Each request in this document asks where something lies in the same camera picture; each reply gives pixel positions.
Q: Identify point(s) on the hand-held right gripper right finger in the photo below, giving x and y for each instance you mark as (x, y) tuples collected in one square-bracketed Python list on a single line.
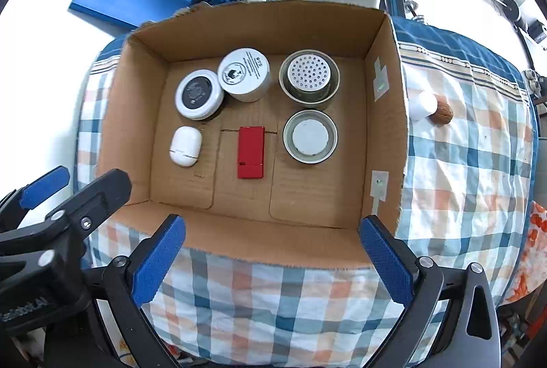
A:
[(386, 261)]

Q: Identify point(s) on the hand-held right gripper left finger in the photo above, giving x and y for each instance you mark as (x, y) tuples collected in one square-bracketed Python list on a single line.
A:
[(158, 257)]

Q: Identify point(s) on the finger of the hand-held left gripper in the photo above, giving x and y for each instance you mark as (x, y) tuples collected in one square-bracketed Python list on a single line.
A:
[(42, 188), (102, 197)]

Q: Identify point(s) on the white earbud case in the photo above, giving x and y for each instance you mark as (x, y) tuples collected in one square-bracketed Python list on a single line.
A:
[(184, 146)]

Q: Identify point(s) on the brown cardboard box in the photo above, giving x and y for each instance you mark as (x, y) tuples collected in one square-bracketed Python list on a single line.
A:
[(256, 242)]

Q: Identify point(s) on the red rectangular case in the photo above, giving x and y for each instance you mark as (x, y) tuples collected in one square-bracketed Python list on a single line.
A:
[(251, 152)]

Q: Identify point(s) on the white round tin black top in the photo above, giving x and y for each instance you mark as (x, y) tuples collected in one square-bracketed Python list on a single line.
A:
[(198, 94)]

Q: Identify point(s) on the round metal cup white base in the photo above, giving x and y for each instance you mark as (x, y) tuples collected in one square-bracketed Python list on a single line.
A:
[(310, 136)]

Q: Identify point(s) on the white round jar printed lid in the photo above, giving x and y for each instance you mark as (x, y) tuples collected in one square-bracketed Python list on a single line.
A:
[(243, 71)]

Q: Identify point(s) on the round metal cup perforated insert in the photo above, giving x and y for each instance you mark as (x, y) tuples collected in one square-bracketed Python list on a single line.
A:
[(308, 73)]

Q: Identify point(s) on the plaid tablecloth blue border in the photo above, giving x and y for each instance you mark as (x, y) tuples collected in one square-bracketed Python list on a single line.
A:
[(461, 180)]

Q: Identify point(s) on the orange white patterned bag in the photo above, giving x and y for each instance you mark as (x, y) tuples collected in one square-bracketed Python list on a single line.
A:
[(530, 257)]

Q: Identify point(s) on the brown walnut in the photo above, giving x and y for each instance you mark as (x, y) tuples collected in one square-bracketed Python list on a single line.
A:
[(442, 114)]

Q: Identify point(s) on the small white cup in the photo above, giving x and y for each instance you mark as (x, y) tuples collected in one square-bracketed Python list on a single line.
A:
[(422, 105)]

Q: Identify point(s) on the white shoes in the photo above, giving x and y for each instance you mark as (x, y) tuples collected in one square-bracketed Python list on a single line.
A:
[(533, 82)]

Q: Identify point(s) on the chrome dumbbell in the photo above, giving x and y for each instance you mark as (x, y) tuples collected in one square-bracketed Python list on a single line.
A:
[(414, 9)]

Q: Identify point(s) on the black heater box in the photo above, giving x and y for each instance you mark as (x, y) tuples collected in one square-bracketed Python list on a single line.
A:
[(538, 30)]

